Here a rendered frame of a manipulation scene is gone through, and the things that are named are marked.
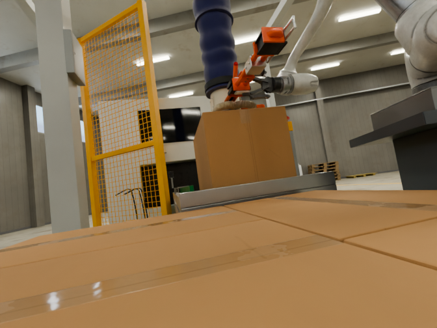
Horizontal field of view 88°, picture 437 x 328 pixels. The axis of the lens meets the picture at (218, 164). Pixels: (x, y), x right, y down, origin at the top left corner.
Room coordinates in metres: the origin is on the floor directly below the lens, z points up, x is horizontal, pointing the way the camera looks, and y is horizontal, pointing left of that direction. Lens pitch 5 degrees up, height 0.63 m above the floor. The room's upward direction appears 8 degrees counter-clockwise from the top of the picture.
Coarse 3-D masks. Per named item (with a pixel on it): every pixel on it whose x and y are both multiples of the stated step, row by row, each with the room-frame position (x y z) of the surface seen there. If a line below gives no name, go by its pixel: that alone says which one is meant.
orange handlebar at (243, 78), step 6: (270, 30) 0.68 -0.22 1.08; (276, 30) 0.67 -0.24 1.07; (270, 36) 0.68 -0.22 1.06; (252, 60) 0.81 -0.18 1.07; (264, 60) 0.82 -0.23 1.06; (240, 72) 0.94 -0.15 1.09; (240, 78) 0.96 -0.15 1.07; (246, 78) 0.95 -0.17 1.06; (252, 78) 0.95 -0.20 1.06; (246, 84) 1.02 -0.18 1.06; (228, 96) 1.15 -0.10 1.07; (246, 108) 1.38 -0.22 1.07
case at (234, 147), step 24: (216, 120) 0.99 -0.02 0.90; (240, 120) 1.01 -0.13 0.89; (264, 120) 1.03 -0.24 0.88; (216, 144) 0.98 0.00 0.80; (240, 144) 1.00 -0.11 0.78; (264, 144) 1.03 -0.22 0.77; (288, 144) 1.05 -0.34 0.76; (216, 168) 0.98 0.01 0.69; (240, 168) 1.00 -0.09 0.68; (264, 168) 1.02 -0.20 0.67; (288, 168) 1.04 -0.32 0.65
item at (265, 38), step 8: (264, 32) 0.68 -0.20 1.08; (256, 40) 0.74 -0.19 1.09; (264, 40) 0.68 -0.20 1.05; (272, 40) 0.69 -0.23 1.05; (280, 40) 0.69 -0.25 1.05; (256, 48) 0.75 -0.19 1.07; (264, 48) 0.72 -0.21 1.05; (272, 48) 0.73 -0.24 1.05; (256, 56) 0.76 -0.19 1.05; (264, 56) 0.77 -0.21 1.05
